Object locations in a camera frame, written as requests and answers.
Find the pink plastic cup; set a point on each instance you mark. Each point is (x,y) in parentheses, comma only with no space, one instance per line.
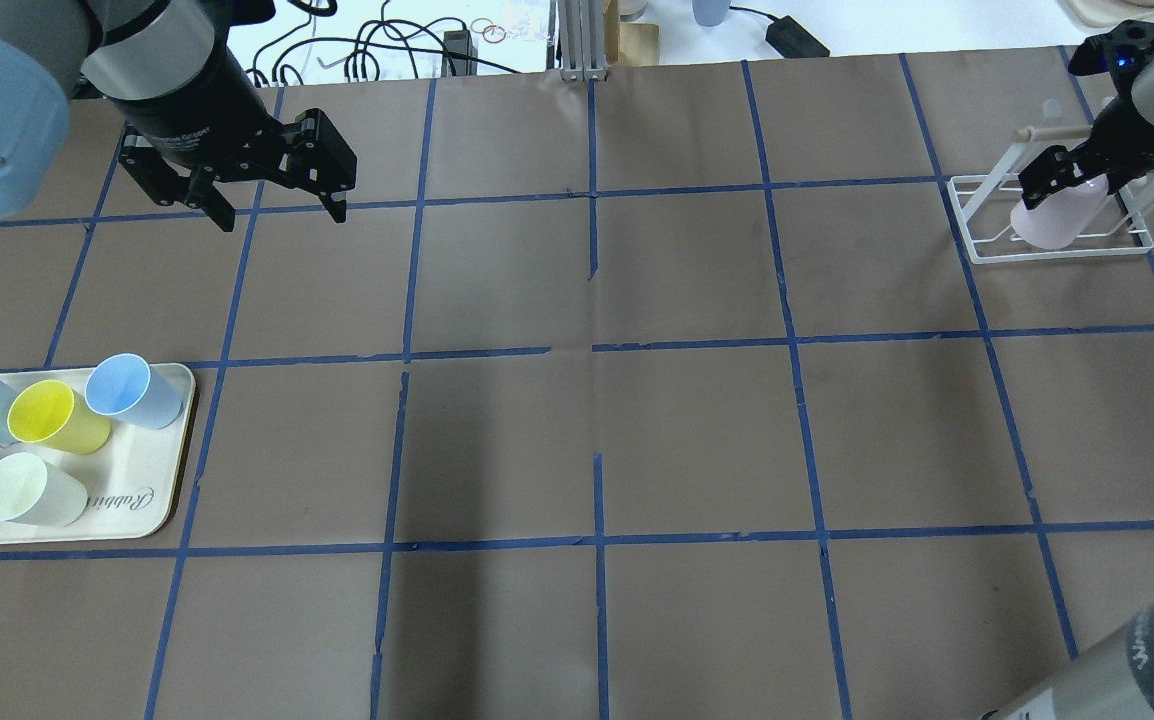
(1058,222)

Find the light blue cup right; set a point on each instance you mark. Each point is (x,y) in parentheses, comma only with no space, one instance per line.
(124,387)

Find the yellow plastic cup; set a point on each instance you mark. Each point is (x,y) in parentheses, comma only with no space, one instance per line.
(52,414)

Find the cream cup tray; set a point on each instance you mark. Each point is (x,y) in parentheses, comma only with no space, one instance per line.
(131,481)

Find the pale green plastic cup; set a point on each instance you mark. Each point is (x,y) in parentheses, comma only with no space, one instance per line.
(34,492)

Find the light blue cup on desk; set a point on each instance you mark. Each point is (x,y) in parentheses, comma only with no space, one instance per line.
(709,13)

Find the black power adapter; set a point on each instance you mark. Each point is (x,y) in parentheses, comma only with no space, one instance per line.
(792,41)

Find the wooden mug tree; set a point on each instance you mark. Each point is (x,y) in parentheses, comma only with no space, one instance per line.
(628,40)

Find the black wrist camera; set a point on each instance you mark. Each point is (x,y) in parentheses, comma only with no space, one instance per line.
(1128,46)

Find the white wire cup rack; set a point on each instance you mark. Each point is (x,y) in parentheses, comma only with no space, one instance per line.
(981,204)

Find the aluminium frame post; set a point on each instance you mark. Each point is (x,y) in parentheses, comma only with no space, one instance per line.
(580,44)

